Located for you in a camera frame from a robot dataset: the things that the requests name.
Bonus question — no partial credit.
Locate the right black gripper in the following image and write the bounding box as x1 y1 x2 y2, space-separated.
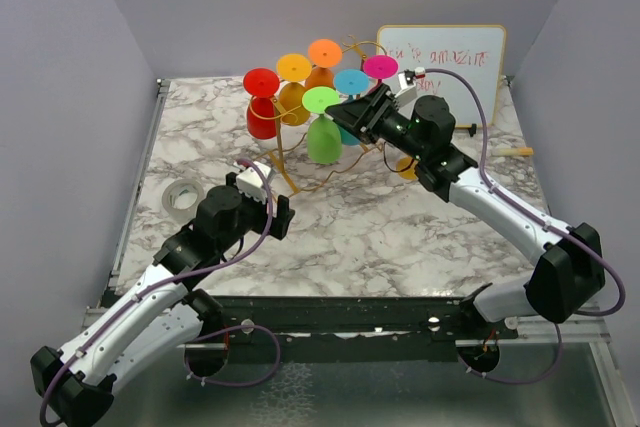
325 83 427 162

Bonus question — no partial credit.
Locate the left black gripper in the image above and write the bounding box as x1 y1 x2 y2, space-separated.
217 172 294 254

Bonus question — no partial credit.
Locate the green wine glass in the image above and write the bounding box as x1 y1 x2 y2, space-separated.
302 86 342 165

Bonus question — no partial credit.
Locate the yellow wine glass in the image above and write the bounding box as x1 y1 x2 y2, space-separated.
395 157 417 181

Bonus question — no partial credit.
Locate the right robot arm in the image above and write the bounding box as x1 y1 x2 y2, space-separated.
325 84 605 338

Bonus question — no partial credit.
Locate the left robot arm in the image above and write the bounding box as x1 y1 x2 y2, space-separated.
30 159 295 426

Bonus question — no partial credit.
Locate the teal wine glass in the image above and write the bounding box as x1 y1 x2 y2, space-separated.
333 69 369 146

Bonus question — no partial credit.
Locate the magenta wine glass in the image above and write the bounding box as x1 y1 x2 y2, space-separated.
362 54 399 91

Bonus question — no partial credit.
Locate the orange wine glass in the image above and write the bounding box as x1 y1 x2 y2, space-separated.
305 39 343 90

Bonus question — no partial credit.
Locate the amber wine glass rear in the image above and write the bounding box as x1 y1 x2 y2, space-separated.
276 53 312 126

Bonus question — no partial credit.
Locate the red wine glass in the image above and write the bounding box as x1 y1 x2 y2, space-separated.
243 68 280 140

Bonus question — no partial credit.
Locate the clear tape roll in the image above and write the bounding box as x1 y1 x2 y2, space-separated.
161 178 205 223

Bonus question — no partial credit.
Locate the small whiteboard with writing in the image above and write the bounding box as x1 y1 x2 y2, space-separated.
377 25 507 127

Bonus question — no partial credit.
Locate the whiteboard marker pen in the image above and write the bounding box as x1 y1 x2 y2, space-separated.
491 147 534 157

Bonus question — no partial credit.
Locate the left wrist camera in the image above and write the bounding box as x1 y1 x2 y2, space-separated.
236 161 275 204

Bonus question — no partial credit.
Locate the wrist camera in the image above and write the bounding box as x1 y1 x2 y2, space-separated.
395 67 426 107
236 161 275 204

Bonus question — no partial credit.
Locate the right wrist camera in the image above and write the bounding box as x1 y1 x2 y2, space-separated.
395 67 426 107

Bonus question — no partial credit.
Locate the gold wire glass rack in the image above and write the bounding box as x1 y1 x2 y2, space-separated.
253 35 384 195

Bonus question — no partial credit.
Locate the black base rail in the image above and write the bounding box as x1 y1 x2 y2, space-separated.
183 296 517 365

